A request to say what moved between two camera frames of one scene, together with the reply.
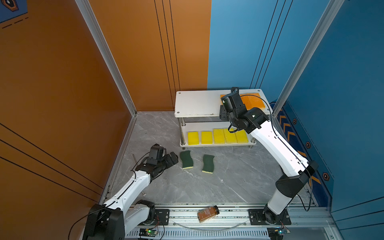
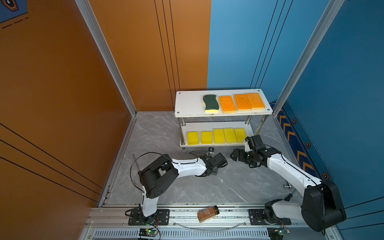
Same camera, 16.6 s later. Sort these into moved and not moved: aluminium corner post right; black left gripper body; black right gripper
Moved: black left gripper body; black right gripper
Not moved: aluminium corner post right
